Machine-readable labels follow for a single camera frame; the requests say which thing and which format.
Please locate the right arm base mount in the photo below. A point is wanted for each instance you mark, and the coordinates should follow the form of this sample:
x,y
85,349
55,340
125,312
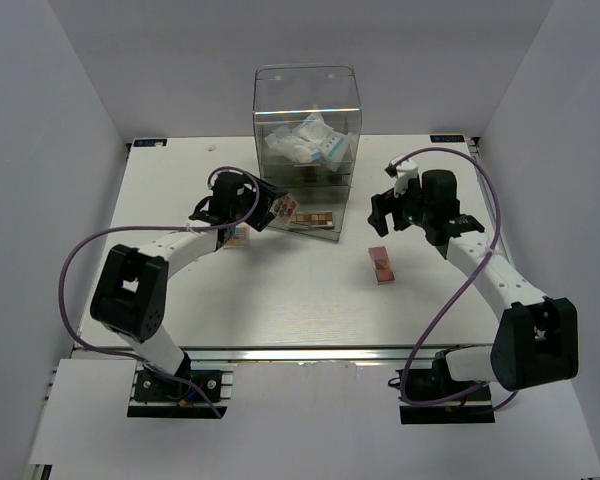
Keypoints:
x,y
450,401

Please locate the blue label sticker right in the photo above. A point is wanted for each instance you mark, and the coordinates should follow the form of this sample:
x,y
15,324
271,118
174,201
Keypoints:
x,y
447,138

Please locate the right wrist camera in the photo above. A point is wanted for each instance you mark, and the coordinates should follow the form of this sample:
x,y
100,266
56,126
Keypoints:
x,y
402,170

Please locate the clear acrylic drawer organizer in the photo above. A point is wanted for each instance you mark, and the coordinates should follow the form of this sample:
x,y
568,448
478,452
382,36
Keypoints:
x,y
285,94

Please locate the cotton pad bag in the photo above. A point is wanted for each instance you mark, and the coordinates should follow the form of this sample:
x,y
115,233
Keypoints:
x,y
332,145
285,142

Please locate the brown eyeshadow palette long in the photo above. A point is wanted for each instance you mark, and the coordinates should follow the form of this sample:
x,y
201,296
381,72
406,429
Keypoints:
x,y
315,220

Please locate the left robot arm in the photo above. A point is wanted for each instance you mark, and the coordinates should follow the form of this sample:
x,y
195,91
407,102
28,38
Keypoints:
x,y
131,292

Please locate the blue label sticker left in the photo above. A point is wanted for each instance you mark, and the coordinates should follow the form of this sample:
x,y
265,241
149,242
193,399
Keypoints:
x,y
149,143

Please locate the round-pan orange palette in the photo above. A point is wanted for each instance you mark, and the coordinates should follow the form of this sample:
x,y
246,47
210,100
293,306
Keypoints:
x,y
284,208

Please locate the pink blush palette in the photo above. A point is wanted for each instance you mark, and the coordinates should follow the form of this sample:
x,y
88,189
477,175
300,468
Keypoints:
x,y
381,264

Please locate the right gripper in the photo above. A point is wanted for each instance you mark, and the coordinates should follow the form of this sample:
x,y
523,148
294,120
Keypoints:
x,y
387,203

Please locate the blue label sticker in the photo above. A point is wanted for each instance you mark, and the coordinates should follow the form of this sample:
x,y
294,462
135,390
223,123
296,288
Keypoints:
x,y
447,138
149,143

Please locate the aluminium table rail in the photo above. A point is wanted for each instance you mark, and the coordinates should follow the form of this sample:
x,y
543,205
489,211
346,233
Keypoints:
x,y
301,354

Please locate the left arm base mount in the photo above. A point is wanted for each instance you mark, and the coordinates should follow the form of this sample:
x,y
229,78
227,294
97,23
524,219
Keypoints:
x,y
155,397

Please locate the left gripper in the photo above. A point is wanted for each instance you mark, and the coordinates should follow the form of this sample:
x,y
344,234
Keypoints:
x,y
266,194

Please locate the glitter nine-pan palette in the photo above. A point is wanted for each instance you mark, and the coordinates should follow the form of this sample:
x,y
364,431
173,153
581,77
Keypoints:
x,y
240,237

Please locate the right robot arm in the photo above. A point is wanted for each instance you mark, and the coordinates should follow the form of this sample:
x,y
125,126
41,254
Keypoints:
x,y
536,342

